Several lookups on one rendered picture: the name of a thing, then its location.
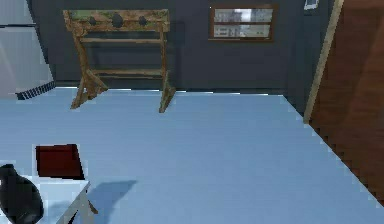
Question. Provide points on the white table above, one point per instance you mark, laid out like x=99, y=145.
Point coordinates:
x=63, y=196

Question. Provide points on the white framed wall picture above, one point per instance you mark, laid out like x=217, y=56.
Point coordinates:
x=311, y=4

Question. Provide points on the wooden pillory stand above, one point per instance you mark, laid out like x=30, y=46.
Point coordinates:
x=117, y=20

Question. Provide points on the brown wooden room door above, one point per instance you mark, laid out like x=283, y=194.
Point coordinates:
x=353, y=83

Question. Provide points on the black round vase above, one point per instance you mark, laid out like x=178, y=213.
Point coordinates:
x=18, y=196

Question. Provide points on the brown framed window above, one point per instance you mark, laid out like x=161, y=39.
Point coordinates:
x=242, y=22

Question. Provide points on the dark red chair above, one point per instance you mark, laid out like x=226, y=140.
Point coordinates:
x=58, y=161

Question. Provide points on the silver fridge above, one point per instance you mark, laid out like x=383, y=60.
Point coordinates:
x=18, y=56

